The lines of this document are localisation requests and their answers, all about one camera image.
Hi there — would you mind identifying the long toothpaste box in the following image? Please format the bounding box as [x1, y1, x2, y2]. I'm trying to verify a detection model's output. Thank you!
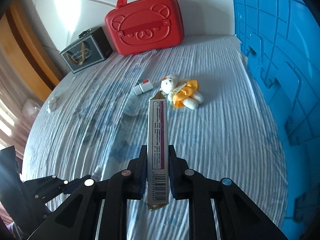
[147, 90, 169, 211]

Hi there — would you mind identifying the white red-label bottle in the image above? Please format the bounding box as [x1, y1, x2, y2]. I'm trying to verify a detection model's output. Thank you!
[133, 79, 153, 96]

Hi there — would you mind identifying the clear plastic bag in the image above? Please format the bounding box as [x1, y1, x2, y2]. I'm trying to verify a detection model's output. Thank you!
[22, 99, 41, 121]

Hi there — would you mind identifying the black gift box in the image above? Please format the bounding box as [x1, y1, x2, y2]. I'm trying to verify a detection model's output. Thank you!
[60, 27, 113, 74]

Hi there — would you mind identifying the blue plastic crate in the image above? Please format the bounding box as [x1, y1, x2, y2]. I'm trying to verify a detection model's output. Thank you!
[233, 0, 319, 239]

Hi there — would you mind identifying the red bear suitcase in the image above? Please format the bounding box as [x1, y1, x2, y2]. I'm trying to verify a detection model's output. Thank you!
[105, 0, 184, 56]

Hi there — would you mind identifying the wooden bed frame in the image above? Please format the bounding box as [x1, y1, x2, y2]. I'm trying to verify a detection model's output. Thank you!
[1, 0, 63, 102]

